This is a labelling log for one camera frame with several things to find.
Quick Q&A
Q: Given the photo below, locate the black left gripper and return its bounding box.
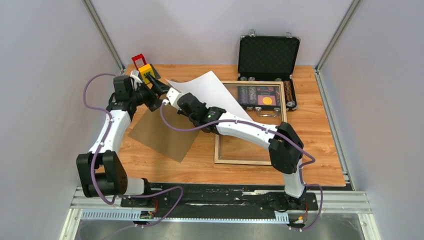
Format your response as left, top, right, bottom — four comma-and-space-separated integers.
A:
130, 73, 172, 112

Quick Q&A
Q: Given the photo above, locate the autumn leaves photo print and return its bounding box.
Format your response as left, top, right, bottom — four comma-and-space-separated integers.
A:
167, 71, 252, 121

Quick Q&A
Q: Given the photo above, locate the brown backing board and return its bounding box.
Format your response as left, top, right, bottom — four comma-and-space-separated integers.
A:
128, 109, 199, 163

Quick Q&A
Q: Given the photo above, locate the wooden picture frame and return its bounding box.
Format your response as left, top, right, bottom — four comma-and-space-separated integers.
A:
213, 80, 288, 166

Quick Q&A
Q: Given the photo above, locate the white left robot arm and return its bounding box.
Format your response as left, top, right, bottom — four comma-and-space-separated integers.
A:
76, 71, 170, 207

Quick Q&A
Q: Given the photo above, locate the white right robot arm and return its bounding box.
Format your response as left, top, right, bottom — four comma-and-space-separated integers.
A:
166, 89, 307, 209

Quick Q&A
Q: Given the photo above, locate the yellow red toy block house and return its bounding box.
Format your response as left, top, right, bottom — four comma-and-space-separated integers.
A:
131, 53, 161, 84

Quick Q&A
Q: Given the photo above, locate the black poker chip case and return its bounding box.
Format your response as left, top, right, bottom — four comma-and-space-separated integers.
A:
237, 29, 301, 112

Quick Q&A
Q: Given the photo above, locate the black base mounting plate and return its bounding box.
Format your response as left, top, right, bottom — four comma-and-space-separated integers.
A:
120, 182, 319, 220

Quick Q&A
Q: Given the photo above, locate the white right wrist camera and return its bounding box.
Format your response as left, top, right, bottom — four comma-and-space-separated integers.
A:
166, 87, 183, 109

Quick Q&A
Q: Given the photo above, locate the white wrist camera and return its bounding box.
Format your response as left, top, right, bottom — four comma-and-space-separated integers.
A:
129, 69, 144, 91
166, 87, 183, 109

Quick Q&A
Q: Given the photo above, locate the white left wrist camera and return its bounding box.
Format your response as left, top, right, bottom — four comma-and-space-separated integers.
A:
129, 69, 144, 91

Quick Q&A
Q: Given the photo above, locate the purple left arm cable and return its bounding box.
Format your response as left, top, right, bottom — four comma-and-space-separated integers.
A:
82, 73, 184, 229

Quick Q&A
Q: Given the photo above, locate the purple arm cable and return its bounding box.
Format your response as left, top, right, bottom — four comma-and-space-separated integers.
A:
82, 73, 184, 229
159, 99, 324, 232

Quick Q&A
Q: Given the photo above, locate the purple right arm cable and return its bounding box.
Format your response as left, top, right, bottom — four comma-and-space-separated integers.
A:
159, 99, 324, 232

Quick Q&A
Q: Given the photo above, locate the aluminium front rail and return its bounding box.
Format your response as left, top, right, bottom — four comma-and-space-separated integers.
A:
60, 182, 381, 240

